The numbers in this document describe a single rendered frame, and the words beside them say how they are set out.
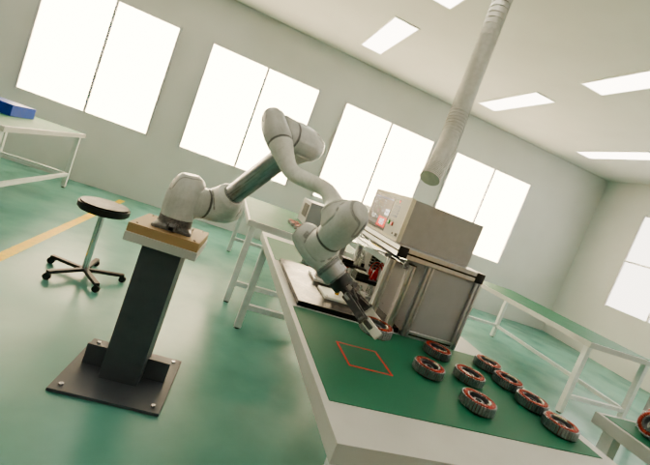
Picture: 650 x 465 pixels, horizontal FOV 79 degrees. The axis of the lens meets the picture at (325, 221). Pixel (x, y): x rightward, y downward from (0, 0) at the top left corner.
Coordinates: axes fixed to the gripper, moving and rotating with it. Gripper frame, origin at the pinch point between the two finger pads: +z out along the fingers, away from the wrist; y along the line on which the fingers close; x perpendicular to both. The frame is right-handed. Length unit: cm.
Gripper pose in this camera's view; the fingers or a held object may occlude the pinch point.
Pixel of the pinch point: (375, 326)
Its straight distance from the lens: 134.4
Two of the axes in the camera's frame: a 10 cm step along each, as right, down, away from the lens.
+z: 6.2, 7.8, -0.9
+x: -7.7, 6.2, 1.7
